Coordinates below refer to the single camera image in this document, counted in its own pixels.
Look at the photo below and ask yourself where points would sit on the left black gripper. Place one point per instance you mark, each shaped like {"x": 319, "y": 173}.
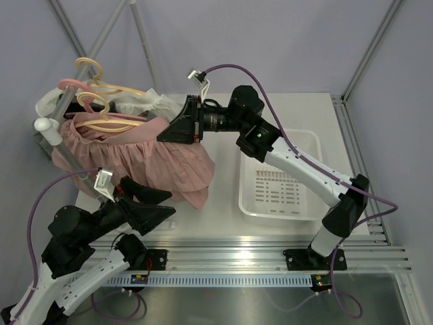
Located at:
{"x": 145, "y": 217}

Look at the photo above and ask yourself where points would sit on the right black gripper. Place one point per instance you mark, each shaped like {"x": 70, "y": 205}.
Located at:
{"x": 189, "y": 126}

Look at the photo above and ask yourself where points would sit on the pink skirt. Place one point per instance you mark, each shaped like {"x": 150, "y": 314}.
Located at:
{"x": 185, "y": 170}

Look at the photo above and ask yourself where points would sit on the beige hanger front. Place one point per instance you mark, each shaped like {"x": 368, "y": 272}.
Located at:
{"x": 106, "y": 123}

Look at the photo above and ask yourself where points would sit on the beige hanger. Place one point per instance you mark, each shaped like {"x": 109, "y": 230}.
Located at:
{"x": 106, "y": 90}
{"x": 106, "y": 123}

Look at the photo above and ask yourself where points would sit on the pink hanger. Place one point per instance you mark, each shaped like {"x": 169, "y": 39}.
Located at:
{"x": 74, "y": 108}

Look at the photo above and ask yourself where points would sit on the grey skirt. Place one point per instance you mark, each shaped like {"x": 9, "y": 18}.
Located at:
{"x": 45, "y": 146}

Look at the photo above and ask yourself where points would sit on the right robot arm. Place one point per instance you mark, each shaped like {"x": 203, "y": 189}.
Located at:
{"x": 344, "y": 195}

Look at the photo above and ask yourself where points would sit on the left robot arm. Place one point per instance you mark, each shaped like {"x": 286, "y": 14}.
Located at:
{"x": 53, "y": 295}

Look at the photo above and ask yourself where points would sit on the white skirt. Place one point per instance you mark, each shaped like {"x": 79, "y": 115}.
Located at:
{"x": 126, "y": 103}

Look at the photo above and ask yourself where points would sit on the beige hanger rear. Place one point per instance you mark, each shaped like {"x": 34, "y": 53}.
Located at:
{"x": 106, "y": 90}

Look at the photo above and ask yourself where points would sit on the white plastic basket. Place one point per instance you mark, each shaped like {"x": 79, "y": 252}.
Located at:
{"x": 269, "y": 196}

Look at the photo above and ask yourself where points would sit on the grey clothes rack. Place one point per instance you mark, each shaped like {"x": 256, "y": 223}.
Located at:
{"x": 61, "y": 15}

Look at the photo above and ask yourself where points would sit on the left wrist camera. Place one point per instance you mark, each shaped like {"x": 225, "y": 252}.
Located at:
{"x": 103, "y": 184}

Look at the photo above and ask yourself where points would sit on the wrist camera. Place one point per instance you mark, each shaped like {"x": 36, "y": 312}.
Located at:
{"x": 200, "y": 81}
{"x": 103, "y": 184}

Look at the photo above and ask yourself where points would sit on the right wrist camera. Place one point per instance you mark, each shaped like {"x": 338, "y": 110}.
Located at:
{"x": 200, "y": 81}

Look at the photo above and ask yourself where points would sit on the white slotted cable duct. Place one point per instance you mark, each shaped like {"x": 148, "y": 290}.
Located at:
{"x": 212, "y": 281}

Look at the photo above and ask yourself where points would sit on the aluminium rail base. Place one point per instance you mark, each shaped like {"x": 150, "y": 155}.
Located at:
{"x": 264, "y": 254}

